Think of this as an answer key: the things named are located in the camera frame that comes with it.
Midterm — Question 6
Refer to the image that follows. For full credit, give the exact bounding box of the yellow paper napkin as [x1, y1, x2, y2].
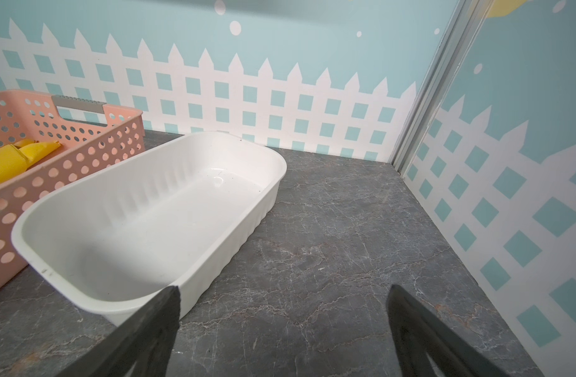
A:
[0, 139, 62, 184]

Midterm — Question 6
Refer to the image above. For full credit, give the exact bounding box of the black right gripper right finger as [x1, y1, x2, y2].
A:
[386, 284, 506, 376]

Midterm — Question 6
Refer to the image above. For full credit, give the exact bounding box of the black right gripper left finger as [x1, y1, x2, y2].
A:
[58, 286, 180, 376]

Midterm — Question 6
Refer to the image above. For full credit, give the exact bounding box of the white plastic tray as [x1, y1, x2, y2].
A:
[11, 132, 287, 326]

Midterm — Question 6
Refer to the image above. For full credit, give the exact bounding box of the pink perforated basket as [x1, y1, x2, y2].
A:
[0, 90, 145, 289]

